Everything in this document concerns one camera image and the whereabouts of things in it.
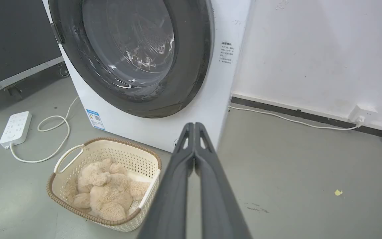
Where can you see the cream woven laundry basket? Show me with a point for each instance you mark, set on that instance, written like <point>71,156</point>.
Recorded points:
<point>138,159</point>

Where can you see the white wall power plug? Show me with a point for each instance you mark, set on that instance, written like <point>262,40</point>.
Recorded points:
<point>362,115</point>

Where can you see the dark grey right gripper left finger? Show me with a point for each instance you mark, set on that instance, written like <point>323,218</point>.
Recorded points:
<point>174,192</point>

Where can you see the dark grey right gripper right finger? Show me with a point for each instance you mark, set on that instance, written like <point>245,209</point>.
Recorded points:
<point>217,196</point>

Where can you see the beige plush teddy bear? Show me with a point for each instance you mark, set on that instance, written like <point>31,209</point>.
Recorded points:
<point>108,192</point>

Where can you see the white power strip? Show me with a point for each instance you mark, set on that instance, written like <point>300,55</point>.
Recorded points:
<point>16,128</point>

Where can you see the blue energy label sticker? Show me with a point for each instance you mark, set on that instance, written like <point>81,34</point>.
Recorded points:
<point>95,119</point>

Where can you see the black flight case with casters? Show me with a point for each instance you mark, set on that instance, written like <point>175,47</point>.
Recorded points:
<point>15,39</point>

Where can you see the dark round washing machine door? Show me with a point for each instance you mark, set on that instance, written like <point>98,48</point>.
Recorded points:
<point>191,66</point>

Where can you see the white front-load washing machine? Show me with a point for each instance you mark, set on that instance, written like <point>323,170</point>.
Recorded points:
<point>207,106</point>

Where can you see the small yellow floor scrap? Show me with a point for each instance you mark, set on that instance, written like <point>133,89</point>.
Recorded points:
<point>338,192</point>

